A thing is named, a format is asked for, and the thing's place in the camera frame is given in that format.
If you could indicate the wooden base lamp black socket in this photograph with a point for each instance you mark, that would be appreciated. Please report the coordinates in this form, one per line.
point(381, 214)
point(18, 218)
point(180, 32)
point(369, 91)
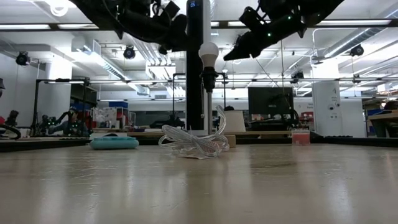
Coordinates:
point(209, 79)

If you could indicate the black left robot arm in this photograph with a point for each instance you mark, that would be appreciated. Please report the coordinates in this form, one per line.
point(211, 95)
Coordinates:
point(96, 12)

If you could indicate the black metal rig frame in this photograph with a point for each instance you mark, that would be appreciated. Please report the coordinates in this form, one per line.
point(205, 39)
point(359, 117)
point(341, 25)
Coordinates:
point(62, 80)

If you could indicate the person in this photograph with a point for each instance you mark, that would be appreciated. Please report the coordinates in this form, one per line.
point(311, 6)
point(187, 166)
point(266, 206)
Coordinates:
point(63, 127)

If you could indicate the black aluminium table frame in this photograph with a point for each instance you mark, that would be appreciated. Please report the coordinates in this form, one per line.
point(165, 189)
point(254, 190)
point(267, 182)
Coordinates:
point(46, 144)

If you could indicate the white lightbulb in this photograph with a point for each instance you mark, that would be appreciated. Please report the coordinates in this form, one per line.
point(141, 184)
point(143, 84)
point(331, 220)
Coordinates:
point(209, 54)

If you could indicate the wooden workbench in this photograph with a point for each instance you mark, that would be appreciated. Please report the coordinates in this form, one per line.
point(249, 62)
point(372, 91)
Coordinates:
point(385, 116)

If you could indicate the teal flat dish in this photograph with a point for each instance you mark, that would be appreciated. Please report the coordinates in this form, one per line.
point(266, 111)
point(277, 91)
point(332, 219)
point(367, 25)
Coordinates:
point(114, 143)

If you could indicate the background black robot arm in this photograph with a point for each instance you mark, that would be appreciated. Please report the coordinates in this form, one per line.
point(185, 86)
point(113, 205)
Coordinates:
point(13, 116)
point(46, 121)

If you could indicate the black monitor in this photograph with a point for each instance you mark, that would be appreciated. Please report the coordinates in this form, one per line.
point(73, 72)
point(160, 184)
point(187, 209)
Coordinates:
point(261, 99)

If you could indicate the black ceiling camera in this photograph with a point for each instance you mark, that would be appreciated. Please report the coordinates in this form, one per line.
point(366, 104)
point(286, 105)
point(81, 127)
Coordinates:
point(22, 58)
point(357, 50)
point(297, 75)
point(129, 53)

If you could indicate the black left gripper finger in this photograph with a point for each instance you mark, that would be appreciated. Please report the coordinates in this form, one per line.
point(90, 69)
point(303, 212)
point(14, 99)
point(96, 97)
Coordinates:
point(179, 35)

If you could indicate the white lampshade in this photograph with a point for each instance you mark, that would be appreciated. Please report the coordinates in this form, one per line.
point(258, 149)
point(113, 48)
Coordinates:
point(234, 121)

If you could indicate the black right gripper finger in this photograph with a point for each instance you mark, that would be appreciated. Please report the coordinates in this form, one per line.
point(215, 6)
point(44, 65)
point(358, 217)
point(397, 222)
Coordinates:
point(248, 45)

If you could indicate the beige desk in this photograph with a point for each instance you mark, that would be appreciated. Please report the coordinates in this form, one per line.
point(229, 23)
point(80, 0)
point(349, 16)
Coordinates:
point(270, 133)

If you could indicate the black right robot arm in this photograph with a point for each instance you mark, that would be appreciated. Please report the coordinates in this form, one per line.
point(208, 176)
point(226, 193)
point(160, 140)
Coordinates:
point(323, 6)

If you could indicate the pink plastic cup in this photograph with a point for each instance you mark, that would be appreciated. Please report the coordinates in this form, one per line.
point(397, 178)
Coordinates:
point(300, 138)

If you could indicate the blue storage bin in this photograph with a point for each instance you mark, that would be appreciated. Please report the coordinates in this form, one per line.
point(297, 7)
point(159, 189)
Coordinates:
point(118, 104)

